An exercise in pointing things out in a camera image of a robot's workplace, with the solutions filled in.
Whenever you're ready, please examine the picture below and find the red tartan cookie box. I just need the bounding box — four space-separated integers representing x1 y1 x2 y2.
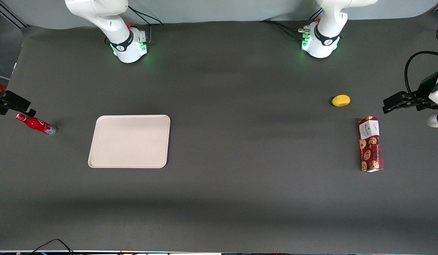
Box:
358 116 384 172

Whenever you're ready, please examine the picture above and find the cream plastic tray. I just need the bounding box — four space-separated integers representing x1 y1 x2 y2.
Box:
88 115 171 169

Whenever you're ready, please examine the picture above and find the black looped gripper cable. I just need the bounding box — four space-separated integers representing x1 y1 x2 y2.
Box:
404 51 438 100

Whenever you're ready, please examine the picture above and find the aluminium frame bar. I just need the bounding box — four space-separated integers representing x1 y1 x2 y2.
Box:
0 0 29 29

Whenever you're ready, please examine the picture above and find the thin black table-edge cable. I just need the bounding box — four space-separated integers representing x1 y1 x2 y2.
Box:
29 238 75 255

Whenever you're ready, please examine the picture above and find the red coke bottle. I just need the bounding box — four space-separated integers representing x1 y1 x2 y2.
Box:
16 113 57 136

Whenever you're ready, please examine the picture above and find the black arm base cable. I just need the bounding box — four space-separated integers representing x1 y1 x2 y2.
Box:
260 19 310 40
127 5 164 44

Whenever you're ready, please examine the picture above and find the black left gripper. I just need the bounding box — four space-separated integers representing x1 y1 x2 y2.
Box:
382 71 438 114

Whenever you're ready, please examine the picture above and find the yellow lemon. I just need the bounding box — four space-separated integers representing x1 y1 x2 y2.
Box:
331 95 351 107

